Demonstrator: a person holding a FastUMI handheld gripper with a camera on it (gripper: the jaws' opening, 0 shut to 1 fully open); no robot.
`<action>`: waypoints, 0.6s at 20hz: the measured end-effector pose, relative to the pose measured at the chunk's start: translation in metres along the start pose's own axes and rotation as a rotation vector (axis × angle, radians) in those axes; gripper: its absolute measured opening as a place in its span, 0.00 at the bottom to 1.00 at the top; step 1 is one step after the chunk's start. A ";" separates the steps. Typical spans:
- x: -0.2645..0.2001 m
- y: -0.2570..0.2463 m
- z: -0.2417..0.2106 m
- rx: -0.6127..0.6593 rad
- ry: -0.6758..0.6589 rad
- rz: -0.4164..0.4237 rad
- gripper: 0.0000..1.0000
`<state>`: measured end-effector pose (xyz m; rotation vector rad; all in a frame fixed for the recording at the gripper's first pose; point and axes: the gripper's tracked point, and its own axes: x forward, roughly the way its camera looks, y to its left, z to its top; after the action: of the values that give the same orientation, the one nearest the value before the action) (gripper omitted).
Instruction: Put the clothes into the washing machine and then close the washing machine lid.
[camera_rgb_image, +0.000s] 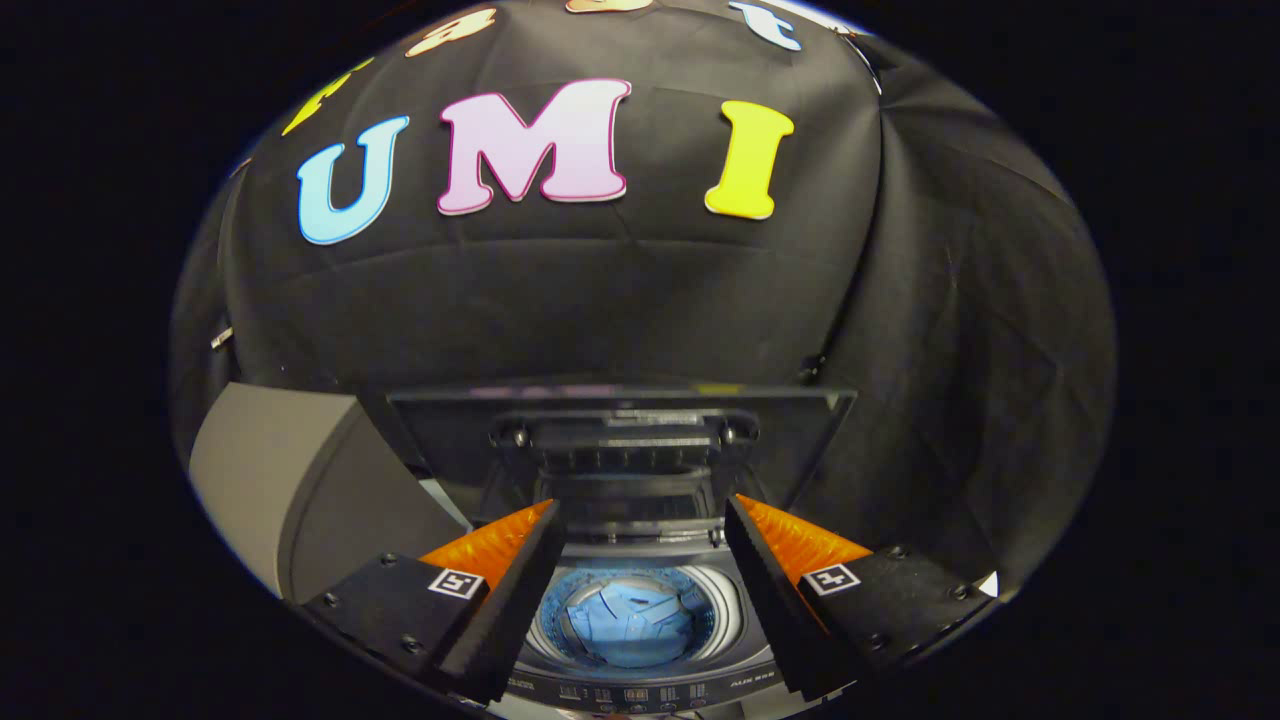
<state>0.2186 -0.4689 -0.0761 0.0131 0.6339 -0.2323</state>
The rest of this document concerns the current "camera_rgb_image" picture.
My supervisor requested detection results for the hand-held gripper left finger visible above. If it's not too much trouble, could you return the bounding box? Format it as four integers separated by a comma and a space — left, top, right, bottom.
300, 498, 566, 706

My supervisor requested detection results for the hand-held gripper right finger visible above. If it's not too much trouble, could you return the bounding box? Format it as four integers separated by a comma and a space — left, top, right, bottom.
722, 493, 996, 701

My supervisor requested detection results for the light blue polo shirt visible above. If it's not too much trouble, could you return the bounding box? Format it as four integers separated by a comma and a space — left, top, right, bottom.
563, 580, 698, 669

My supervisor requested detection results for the grey top-load washing machine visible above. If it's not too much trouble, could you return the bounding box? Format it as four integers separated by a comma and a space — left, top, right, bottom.
485, 470, 796, 716

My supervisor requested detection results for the grey cabinet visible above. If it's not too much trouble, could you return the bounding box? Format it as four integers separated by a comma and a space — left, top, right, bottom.
188, 382, 471, 601

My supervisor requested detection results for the black backdrop cloth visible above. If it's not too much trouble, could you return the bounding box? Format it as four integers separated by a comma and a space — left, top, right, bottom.
168, 0, 1116, 601

